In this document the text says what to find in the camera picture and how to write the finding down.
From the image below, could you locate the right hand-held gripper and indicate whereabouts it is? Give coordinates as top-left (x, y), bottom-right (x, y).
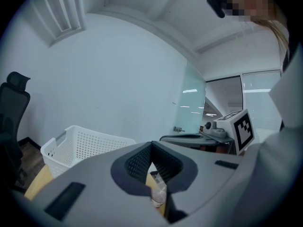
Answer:
top-left (160, 109), bottom-right (255, 156)

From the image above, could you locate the frosted glass door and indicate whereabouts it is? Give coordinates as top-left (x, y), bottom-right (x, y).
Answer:
top-left (176, 60), bottom-right (206, 137)

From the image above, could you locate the person's head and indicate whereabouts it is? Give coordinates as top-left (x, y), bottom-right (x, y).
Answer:
top-left (226, 0), bottom-right (278, 22)

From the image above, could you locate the bottle with red cap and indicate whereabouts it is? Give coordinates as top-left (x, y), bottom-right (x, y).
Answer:
top-left (149, 171), bottom-right (168, 209)

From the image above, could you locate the black mesh office chair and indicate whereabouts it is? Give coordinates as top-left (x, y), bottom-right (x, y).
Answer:
top-left (0, 71), bottom-right (31, 193)

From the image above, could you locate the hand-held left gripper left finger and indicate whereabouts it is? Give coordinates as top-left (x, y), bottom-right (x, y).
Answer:
top-left (30, 140), bottom-right (169, 227)

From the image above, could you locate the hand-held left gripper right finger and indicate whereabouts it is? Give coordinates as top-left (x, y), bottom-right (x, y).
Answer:
top-left (151, 140), bottom-right (247, 223)

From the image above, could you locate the white plastic basket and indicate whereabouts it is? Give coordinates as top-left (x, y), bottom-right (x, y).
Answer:
top-left (40, 125), bottom-right (137, 178)

